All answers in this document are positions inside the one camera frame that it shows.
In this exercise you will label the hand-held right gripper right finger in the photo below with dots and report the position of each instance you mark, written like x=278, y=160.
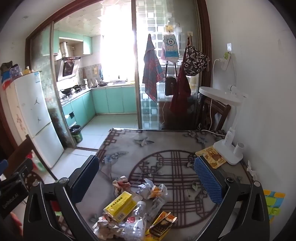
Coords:
x=208, y=183

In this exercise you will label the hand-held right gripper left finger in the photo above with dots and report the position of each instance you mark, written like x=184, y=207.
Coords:
x=86, y=178

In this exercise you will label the red white wrapper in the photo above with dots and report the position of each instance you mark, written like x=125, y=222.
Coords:
x=121, y=185

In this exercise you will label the yellow medicine box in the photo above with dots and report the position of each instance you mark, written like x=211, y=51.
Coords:
x=120, y=206

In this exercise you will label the clear orange snack wrapper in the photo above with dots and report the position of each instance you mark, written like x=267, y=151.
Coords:
x=159, y=191

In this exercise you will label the white paper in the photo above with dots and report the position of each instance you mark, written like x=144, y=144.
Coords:
x=107, y=228

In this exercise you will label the grey paper ball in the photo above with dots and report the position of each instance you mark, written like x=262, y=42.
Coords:
x=145, y=188

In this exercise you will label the orange black cigarette pack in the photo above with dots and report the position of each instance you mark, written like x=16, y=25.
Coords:
x=160, y=224

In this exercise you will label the clear plastic bottle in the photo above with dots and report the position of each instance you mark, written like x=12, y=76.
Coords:
x=136, y=222

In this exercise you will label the green trash bin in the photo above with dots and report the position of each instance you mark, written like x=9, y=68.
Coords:
x=76, y=133

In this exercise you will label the orange patterned coaster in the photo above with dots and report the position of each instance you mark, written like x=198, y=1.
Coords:
x=211, y=156

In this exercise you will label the patterned table cloth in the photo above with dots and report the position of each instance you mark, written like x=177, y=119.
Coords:
x=166, y=166

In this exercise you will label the clear plastic wrapper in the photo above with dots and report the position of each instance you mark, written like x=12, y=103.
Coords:
x=158, y=205

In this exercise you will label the white desk lamp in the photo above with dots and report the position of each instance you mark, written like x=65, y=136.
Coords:
x=227, y=129

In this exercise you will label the colourful block toy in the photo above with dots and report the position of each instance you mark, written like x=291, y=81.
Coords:
x=272, y=204

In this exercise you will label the white refrigerator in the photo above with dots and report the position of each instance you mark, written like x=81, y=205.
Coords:
x=34, y=120

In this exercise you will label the wooden chair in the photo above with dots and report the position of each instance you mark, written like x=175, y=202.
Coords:
x=212, y=113

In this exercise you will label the teal kitchen cabinets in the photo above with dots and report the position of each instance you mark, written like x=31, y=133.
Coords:
x=104, y=102

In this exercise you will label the black wok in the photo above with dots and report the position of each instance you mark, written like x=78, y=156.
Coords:
x=66, y=90

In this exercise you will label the dark red hanging apron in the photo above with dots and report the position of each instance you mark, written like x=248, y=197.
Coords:
x=181, y=92

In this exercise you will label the black handbag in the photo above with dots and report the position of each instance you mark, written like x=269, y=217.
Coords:
x=170, y=85

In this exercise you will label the range hood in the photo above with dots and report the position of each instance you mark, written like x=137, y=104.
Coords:
x=68, y=62

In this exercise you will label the black white patterned bag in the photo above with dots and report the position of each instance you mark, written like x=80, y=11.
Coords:
x=196, y=60

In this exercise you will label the plaid hanging towel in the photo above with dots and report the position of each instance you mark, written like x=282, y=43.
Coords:
x=151, y=69

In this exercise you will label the blue smiley hanging organizer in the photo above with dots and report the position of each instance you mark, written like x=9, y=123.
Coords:
x=171, y=46

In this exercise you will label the white wall charger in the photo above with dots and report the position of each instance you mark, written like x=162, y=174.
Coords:
x=225, y=60

